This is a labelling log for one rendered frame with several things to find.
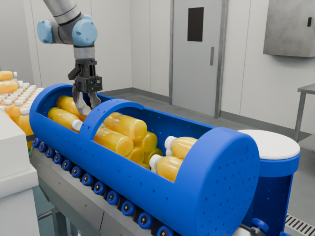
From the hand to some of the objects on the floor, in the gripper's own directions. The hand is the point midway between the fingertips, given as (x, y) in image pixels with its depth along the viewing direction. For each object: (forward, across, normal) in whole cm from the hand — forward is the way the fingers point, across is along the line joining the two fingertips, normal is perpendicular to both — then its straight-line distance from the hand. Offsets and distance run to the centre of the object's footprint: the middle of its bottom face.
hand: (86, 110), depth 108 cm
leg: (+115, -8, +21) cm, 117 cm away
